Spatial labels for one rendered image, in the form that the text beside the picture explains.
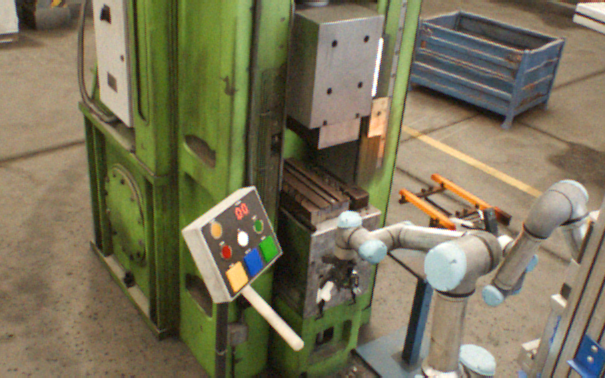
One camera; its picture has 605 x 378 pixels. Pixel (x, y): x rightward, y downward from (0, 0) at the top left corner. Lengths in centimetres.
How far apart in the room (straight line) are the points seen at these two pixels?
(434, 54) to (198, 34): 416
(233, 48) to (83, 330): 185
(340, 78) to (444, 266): 100
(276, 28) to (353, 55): 30
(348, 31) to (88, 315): 210
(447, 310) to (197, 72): 145
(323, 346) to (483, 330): 100
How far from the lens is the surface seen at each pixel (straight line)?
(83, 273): 405
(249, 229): 239
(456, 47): 649
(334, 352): 331
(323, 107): 252
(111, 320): 371
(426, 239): 205
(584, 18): 191
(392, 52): 287
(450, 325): 189
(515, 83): 626
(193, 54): 276
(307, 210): 275
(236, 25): 236
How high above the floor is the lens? 243
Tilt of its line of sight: 30 degrees down
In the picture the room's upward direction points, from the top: 5 degrees clockwise
